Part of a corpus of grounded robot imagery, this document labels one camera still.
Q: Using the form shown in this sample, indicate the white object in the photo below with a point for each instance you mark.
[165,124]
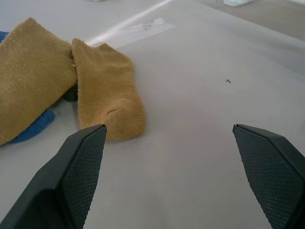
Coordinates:
[236,2]

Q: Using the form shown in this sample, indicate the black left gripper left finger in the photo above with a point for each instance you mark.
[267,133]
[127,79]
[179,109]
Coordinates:
[71,181]

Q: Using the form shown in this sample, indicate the clear tape strip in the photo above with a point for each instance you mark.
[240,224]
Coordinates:
[140,29]

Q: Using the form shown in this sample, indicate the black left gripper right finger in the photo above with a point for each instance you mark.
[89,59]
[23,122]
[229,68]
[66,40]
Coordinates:
[274,176]

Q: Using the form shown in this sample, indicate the blue sock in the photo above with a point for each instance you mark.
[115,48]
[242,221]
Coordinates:
[33,128]

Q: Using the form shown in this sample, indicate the mustard yellow sock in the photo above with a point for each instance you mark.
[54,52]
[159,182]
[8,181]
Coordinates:
[109,90]
[31,78]

